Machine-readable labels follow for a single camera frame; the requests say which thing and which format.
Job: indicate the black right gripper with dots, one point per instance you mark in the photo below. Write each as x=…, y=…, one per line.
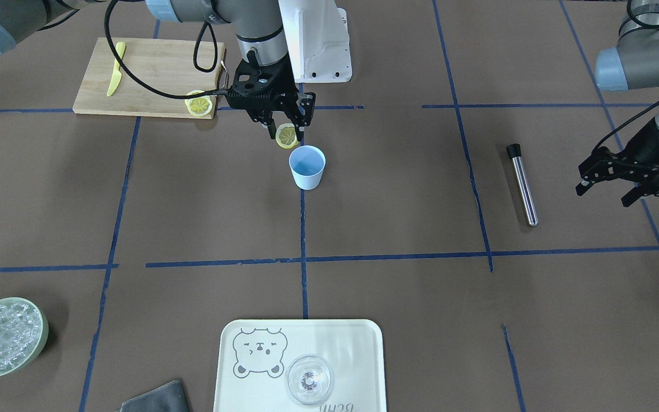
x=307, y=109

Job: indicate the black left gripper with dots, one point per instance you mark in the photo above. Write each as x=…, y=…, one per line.
x=651, y=146

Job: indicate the yellow lemon half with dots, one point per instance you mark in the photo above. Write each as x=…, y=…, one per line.
x=285, y=136

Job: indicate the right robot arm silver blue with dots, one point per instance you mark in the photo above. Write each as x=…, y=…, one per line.
x=257, y=25

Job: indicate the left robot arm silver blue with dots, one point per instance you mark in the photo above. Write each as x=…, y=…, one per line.
x=632, y=64

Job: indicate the light blue plastic cup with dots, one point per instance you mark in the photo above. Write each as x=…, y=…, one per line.
x=307, y=164

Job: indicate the steel muddler black tip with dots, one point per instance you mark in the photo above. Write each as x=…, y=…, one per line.
x=514, y=152

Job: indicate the bamboo cutting board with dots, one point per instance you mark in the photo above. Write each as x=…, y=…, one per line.
x=165, y=64

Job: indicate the yellow plastic knife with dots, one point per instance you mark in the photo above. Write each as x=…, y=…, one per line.
x=115, y=80

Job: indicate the cream bear serving tray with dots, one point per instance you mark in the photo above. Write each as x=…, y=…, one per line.
x=255, y=355

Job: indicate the clear wine glass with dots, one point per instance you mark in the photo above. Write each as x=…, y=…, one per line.
x=309, y=380

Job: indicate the grey folded cloth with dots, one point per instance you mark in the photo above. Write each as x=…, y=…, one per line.
x=168, y=397

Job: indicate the green bowl of ice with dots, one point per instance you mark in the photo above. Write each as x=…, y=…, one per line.
x=23, y=333

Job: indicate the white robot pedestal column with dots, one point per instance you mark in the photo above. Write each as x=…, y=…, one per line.
x=318, y=41

